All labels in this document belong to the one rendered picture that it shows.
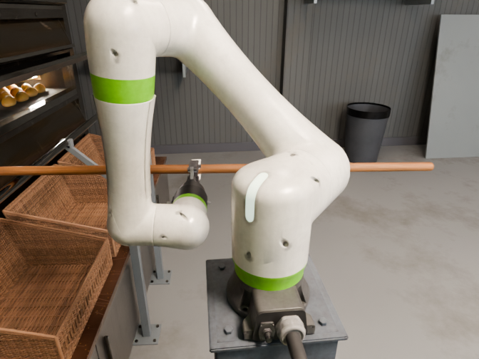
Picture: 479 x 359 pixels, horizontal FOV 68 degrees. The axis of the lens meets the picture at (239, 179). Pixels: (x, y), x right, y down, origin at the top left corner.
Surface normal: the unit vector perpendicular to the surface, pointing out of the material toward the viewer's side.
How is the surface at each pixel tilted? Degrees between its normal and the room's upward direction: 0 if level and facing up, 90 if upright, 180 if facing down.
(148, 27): 86
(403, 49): 90
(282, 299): 0
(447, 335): 0
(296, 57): 90
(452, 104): 78
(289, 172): 10
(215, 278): 0
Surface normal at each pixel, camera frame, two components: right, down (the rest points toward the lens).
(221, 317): 0.00, -0.90
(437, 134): 0.11, 0.23
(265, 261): -0.23, 0.41
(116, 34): 0.14, 0.51
